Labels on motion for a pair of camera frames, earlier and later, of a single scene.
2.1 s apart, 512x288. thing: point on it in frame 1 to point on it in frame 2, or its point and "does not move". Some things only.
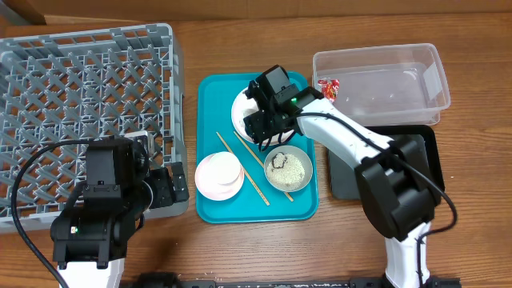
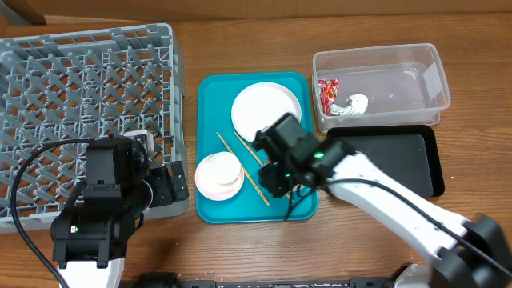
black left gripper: [169, 186] does not move
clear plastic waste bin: [387, 86] does not move
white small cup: [225, 168] does not move
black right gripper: [258, 134] to [268, 178]
